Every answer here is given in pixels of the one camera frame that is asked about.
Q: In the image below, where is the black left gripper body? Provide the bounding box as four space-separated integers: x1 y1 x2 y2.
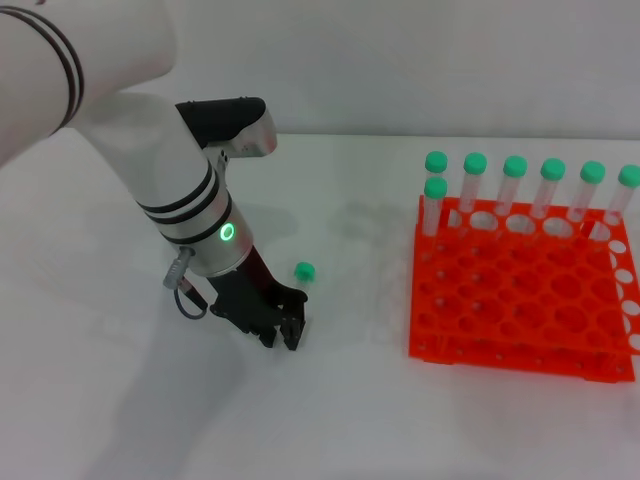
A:
203 245 309 335

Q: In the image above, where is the clear test tube green cap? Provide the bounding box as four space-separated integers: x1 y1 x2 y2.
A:
529 157 567 222
423 150 449 201
292 260 319 299
422 175 449 240
601 164 640 227
567 160 607 224
460 152 489 214
497 155 529 218

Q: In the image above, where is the orange test tube rack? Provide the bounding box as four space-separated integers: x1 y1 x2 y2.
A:
407 194 640 384

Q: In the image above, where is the grey cable with metal plug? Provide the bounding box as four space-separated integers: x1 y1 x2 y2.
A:
160 246 209 320

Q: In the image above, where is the black silver wrist camera box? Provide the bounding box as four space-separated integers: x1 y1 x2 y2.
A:
174 96 279 159

